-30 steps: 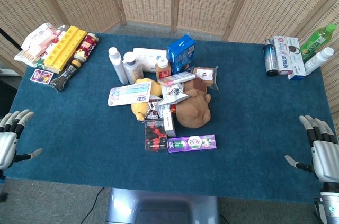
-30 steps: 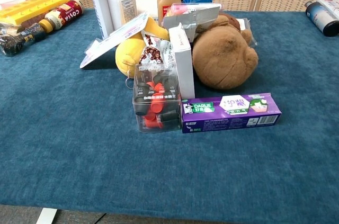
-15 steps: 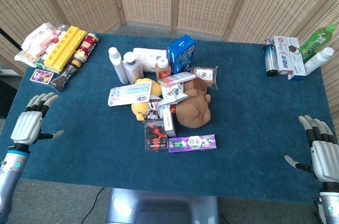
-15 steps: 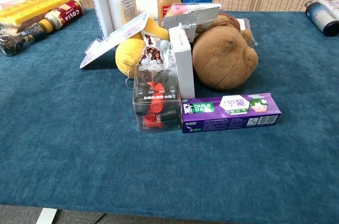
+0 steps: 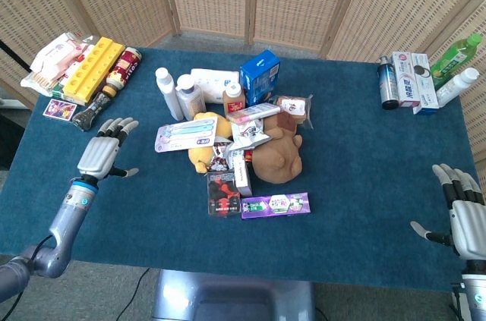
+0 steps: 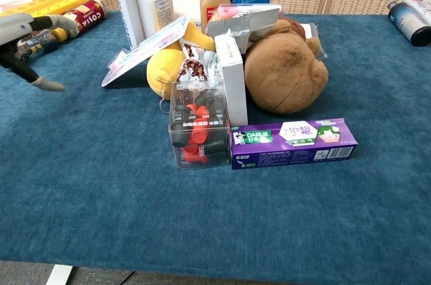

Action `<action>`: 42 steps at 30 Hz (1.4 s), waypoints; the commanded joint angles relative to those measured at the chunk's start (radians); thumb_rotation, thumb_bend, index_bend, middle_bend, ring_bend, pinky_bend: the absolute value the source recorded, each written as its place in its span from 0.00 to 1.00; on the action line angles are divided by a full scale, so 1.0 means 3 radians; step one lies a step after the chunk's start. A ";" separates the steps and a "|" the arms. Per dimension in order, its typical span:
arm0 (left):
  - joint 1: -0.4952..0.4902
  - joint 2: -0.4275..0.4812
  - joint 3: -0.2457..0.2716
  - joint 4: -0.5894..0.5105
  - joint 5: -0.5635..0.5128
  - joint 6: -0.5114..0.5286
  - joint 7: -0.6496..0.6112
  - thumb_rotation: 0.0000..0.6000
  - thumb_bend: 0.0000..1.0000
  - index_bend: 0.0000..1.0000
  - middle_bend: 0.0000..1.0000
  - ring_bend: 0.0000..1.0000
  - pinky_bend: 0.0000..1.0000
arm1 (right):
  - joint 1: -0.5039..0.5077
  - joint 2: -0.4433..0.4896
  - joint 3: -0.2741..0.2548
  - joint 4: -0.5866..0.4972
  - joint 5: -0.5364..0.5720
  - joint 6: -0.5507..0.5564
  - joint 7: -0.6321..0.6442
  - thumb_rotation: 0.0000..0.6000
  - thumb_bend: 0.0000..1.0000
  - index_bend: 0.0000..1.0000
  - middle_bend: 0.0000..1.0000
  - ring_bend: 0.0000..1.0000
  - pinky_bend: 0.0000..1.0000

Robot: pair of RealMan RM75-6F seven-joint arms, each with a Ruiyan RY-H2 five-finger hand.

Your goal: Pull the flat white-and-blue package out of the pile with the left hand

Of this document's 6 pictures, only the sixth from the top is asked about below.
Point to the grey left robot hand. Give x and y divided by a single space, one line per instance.
15 27

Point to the yellow block tray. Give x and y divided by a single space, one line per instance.
47 3

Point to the blister card pack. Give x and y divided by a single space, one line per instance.
148 51

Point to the plain white box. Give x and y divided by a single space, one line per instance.
187 10

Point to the clear box of capsules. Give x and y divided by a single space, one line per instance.
198 126

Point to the slim white cardboard box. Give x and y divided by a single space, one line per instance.
234 79

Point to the purple Darlie toothpaste box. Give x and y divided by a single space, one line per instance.
289 145

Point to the white printed tube box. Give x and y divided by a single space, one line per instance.
419 5

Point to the dark patterned bottle yellow cap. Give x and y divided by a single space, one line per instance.
37 44

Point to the red Costa coffee can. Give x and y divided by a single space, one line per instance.
89 15

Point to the tall white bottle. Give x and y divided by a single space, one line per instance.
126 5

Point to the white bottle blue cap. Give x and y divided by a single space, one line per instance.
155 5

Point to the yellow plush toy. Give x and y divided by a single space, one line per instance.
165 69

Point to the coffee bean print packet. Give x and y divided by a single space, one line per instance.
197 67

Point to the blue velvet tablecloth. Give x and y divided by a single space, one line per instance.
101 197

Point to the brown coffee bottle white cap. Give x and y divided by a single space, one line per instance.
212 0

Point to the silver grey foil package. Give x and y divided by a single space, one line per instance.
250 25

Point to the brown plush toy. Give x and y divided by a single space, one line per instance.
286 69

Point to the clear plastic bag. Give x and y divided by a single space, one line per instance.
314 37

